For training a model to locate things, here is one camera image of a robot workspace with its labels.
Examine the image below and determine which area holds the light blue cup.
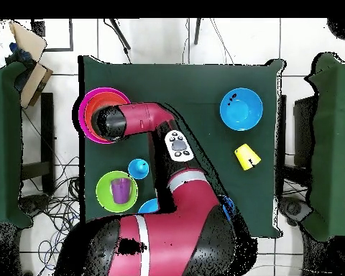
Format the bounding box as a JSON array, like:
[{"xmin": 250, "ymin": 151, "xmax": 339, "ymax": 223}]
[{"xmin": 127, "ymin": 158, "xmax": 150, "ymax": 180}]

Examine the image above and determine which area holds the orange bowl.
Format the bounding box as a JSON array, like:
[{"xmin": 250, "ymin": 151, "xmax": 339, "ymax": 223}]
[{"xmin": 83, "ymin": 91, "xmax": 130, "ymax": 143}]

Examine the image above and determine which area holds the pink bowl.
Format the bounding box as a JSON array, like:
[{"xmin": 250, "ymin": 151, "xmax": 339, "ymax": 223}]
[{"xmin": 78, "ymin": 87, "xmax": 132, "ymax": 145}]

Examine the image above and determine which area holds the light blue bowl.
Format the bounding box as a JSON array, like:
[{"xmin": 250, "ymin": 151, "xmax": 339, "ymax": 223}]
[
  {"xmin": 219, "ymin": 87, "xmax": 265, "ymax": 132},
  {"xmin": 137, "ymin": 198, "xmax": 160, "ymax": 214}
]

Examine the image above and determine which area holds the purple cup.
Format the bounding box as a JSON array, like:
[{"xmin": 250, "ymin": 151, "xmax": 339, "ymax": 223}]
[{"xmin": 110, "ymin": 178, "xmax": 132, "ymax": 206}]

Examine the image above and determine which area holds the dark green tablecloth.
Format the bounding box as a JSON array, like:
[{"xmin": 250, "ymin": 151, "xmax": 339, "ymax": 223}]
[{"xmin": 78, "ymin": 55, "xmax": 285, "ymax": 239}]

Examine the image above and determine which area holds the yellow cup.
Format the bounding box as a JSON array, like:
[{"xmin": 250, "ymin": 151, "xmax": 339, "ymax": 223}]
[{"xmin": 234, "ymin": 143, "xmax": 262, "ymax": 172}]

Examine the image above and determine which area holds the small dark blue bowl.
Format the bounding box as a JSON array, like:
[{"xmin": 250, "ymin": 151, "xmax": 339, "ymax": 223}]
[{"xmin": 219, "ymin": 195, "xmax": 236, "ymax": 222}]

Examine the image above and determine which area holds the lime green bowl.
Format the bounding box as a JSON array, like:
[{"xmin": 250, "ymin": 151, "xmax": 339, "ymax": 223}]
[{"xmin": 95, "ymin": 170, "xmax": 139, "ymax": 214}]

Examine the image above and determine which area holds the black tripod leg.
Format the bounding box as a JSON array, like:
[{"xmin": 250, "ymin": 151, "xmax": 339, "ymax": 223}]
[
  {"xmin": 193, "ymin": 17, "xmax": 203, "ymax": 46},
  {"xmin": 103, "ymin": 18, "xmax": 132, "ymax": 52}
]

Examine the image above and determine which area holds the black bench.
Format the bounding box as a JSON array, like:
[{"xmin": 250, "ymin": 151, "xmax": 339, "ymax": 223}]
[{"xmin": 20, "ymin": 92, "xmax": 56, "ymax": 194}]

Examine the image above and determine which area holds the dark green cloth-covered table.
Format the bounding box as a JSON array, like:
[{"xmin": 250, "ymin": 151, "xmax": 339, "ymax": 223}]
[
  {"xmin": 303, "ymin": 52, "xmax": 345, "ymax": 242},
  {"xmin": 0, "ymin": 61, "xmax": 33, "ymax": 229}
]

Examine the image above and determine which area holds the brown cardboard box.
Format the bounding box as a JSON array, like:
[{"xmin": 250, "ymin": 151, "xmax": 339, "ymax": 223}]
[{"xmin": 8, "ymin": 20, "xmax": 54, "ymax": 109}]

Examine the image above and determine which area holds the blue cloth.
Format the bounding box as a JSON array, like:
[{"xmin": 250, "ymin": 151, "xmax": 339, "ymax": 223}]
[{"xmin": 4, "ymin": 42, "xmax": 37, "ymax": 65}]

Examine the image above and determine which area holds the black round object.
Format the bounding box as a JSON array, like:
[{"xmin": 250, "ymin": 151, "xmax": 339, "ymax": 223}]
[{"xmin": 326, "ymin": 18, "xmax": 345, "ymax": 41}]

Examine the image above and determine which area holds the tangle of black cables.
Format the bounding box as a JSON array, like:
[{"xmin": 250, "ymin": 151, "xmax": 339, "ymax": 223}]
[{"xmin": 19, "ymin": 156, "xmax": 84, "ymax": 276}]

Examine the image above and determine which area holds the black pedestal foot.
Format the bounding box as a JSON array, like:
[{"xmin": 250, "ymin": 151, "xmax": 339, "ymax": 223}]
[
  {"xmin": 277, "ymin": 196, "xmax": 313, "ymax": 226},
  {"xmin": 17, "ymin": 193, "xmax": 51, "ymax": 217}
]

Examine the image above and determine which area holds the black metal frame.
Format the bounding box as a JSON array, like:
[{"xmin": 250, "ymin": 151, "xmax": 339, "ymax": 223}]
[{"xmin": 30, "ymin": 18, "xmax": 75, "ymax": 53}]

